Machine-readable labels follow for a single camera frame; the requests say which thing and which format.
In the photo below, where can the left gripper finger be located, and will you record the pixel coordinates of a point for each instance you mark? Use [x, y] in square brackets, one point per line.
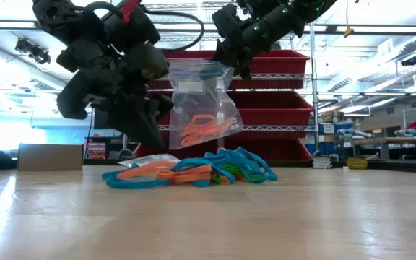
[163, 108]
[96, 90]

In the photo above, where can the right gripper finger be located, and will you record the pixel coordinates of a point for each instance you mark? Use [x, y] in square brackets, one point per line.
[247, 68]
[229, 52]

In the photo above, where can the clear plastic zip bag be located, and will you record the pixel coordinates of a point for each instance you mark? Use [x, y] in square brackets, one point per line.
[197, 104]
[150, 159]

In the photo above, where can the orange rubber band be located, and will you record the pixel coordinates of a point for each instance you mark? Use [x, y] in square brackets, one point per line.
[193, 134]
[190, 177]
[146, 168]
[222, 127]

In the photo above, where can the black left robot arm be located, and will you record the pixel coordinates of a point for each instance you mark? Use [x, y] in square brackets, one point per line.
[67, 21]

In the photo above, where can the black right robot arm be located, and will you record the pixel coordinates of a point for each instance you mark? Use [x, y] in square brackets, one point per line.
[302, 11]

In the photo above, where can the green rubber band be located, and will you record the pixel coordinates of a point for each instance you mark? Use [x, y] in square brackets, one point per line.
[231, 169]

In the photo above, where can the black monitor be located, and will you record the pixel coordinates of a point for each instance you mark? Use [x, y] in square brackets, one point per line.
[99, 121]

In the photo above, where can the small parts drawer cabinet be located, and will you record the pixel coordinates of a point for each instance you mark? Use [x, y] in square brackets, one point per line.
[96, 151]

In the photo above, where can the black ceiling fixture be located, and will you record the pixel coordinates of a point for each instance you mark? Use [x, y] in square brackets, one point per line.
[33, 50]

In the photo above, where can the small cardboard box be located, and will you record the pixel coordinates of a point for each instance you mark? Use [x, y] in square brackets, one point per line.
[49, 157]

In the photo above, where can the ceiling light strip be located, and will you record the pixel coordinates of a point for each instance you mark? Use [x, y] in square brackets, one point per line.
[385, 29]
[9, 24]

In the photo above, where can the blue storage crate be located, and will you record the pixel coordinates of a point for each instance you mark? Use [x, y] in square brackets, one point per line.
[341, 127]

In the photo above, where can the small black ceiling device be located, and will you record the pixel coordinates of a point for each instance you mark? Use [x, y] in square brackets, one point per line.
[409, 61]

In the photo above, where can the wooden workbench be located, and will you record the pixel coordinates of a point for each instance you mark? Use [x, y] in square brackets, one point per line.
[392, 141]

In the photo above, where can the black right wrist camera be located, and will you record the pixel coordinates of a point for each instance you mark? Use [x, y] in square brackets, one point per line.
[228, 21]

